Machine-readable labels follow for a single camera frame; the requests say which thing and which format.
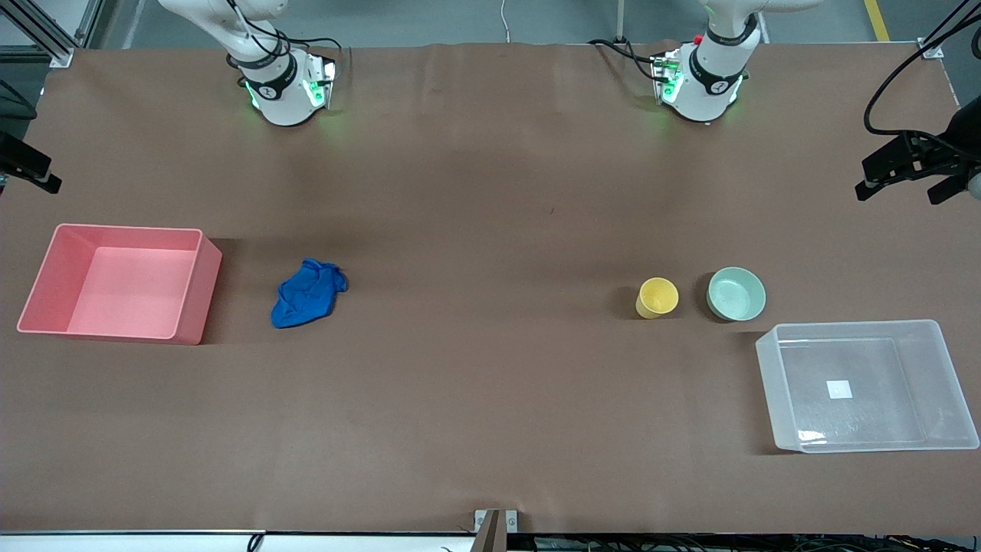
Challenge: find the mint green bowl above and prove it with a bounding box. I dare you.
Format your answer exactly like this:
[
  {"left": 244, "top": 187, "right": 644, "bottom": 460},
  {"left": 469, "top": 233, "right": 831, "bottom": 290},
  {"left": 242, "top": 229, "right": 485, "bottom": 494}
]
[{"left": 706, "top": 266, "right": 767, "bottom": 322}]

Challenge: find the yellow plastic cup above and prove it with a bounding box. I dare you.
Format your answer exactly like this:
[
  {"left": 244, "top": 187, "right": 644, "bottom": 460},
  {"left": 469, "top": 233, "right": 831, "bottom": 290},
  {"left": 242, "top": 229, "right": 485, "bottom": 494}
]
[{"left": 635, "top": 277, "right": 680, "bottom": 320}]

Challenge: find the blue cloth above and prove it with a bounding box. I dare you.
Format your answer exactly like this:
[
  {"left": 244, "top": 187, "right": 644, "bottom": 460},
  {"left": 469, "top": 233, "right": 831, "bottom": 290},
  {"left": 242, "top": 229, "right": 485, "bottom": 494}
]
[{"left": 271, "top": 258, "right": 349, "bottom": 330}]

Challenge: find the clear plastic storage box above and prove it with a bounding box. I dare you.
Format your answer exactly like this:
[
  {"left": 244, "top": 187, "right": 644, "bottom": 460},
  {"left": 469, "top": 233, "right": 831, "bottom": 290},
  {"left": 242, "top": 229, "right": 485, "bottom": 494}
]
[{"left": 755, "top": 319, "right": 981, "bottom": 455}]

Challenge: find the pink plastic bin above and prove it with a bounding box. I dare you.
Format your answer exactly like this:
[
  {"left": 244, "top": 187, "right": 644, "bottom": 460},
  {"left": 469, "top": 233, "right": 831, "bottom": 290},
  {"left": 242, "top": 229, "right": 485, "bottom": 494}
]
[{"left": 17, "top": 223, "right": 224, "bottom": 346}]

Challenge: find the brown table cover sheet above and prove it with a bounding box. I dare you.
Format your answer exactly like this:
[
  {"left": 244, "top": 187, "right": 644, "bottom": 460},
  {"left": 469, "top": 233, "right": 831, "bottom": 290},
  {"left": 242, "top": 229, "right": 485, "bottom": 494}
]
[{"left": 0, "top": 42, "right": 981, "bottom": 536}]

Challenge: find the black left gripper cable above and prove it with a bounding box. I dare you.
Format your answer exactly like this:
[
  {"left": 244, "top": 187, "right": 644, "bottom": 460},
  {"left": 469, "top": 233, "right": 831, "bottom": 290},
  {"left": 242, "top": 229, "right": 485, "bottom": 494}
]
[{"left": 863, "top": 0, "right": 981, "bottom": 142}]

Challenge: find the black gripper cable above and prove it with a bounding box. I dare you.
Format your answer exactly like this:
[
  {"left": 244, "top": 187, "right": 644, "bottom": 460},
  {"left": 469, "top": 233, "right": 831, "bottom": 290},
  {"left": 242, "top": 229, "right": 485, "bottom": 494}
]
[
  {"left": 863, "top": 0, "right": 981, "bottom": 142},
  {"left": 0, "top": 77, "right": 38, "bottom": 120}
]

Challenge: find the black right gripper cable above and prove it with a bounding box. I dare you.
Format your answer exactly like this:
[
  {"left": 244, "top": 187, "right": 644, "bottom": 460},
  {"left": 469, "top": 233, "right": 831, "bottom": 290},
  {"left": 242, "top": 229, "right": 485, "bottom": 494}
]
[{"left": 0, "top": 77, "right": 38, "bottom": 120}]

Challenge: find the aluminium frame post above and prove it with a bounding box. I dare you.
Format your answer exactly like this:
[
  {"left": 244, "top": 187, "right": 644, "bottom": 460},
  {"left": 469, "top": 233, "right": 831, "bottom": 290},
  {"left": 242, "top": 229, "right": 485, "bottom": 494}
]
[
  {"left": 918, "top": 0, "right": 981, "bottom": 61},
  {"left": 0, "top": 0, "right": 77, "bottom": 68}
]

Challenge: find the black left arm base cable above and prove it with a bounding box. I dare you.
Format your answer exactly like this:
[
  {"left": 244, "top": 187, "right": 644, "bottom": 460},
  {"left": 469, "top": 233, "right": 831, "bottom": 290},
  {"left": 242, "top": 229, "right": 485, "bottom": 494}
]
[{"left": 587, "top": 37, "right": 668, "bottom": 81}]

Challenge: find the black arm base cable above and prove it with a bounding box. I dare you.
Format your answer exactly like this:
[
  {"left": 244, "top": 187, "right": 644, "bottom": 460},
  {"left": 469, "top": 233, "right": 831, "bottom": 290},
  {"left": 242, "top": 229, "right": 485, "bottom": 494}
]
[
  {"left": 587, "top": 37, "right": 668, "bottom": 81},
  {"left": 226, "top": 0, "right": 343, "bottom": 74}
]

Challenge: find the black right arm base cable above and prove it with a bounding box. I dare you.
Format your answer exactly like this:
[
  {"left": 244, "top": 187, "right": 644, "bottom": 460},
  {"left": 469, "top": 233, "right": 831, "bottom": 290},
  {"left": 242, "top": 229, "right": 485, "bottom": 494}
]
[{"left": 226, "top": 0, "right": 343, "bottom": 74}]

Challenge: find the white table edge rail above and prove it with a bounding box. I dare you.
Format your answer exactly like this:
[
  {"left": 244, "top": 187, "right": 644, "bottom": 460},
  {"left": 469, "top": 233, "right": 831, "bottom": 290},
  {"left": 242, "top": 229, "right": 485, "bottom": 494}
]
[{"left": 0, "top": 530, "right": 476, "bottom": 552}]

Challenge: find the grey metal table bracket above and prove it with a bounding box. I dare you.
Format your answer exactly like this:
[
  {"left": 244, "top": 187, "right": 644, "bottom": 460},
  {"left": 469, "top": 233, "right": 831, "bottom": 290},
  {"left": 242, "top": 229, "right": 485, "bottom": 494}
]
[{"left": 474, "top": 508, "right": 519, "bottom": 552}]

